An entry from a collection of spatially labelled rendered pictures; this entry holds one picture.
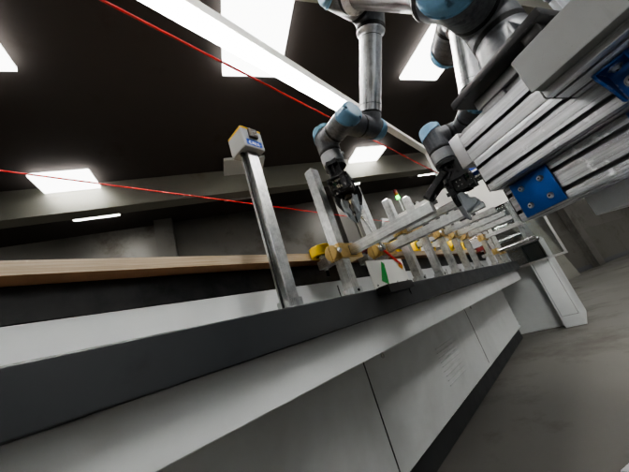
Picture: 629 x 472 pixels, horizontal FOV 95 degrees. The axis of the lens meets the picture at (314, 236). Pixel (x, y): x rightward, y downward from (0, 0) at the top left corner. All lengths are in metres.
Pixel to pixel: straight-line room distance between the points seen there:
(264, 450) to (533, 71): 0.95
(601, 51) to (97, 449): 0.87
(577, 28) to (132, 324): 0.94
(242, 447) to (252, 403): 0.24
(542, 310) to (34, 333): 3.66
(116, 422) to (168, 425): 0.07
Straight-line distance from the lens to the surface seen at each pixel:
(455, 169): 1.09
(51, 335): 0.75
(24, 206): 5.03
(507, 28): 0.86
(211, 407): 0.59
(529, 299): 3.71
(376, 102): 1.09
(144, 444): 0.55
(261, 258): 0.90
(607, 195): 0.86
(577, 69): 0.64
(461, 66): 1.15
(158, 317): 0.78
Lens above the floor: 0.63
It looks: 18 degrees up
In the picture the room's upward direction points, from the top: 18 degrees counter-clockwise
